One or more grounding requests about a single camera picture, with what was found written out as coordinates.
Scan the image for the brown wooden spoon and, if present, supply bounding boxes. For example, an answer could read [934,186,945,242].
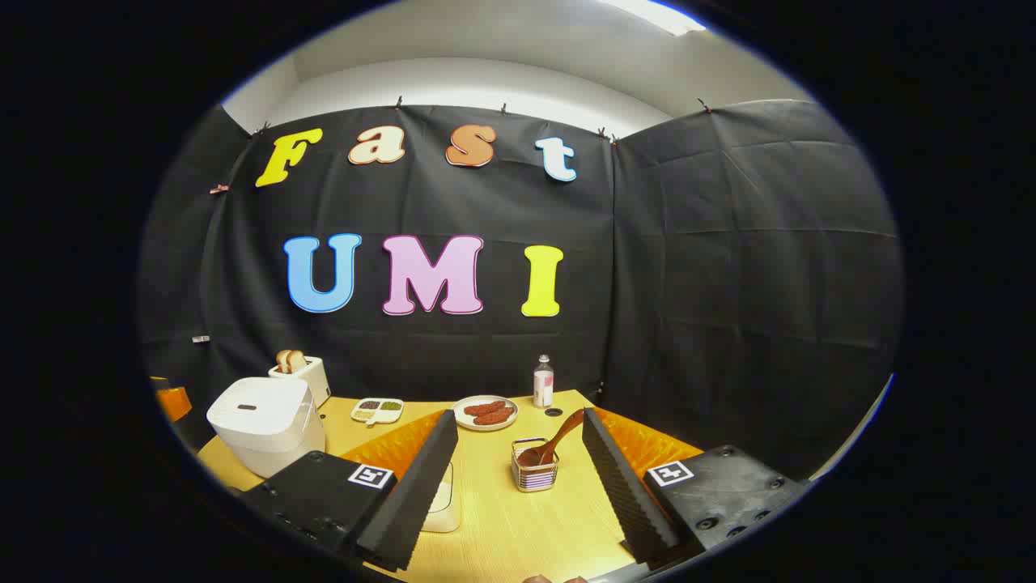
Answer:
[518,409,585,468]

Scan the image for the black backdrop cloth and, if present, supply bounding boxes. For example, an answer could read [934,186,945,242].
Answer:
[138,99,903,483]

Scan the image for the white round plate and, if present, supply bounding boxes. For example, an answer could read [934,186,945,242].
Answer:
[452,394,520,432]

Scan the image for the white toaster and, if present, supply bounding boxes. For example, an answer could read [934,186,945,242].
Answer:
[268,356,331,408]

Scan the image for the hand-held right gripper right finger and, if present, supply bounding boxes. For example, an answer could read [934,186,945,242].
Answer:
[581,407,810,568]

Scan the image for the clear box of rice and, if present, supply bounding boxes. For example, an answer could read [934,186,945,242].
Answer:
[421,462,462,534]

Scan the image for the orange object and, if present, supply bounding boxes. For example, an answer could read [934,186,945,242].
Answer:
[154,377,193,423]

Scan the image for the white rice cooker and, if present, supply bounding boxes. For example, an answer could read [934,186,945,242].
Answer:
[206,377,327,479]

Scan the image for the white divided dish of beans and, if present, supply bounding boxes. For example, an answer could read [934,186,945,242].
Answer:
[350,398,405,427]

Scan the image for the wire chopstick holder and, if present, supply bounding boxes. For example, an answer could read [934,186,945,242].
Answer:
[511,438,560,493]

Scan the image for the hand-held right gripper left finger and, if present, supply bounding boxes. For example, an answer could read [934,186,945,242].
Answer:
[240,409,460,572]

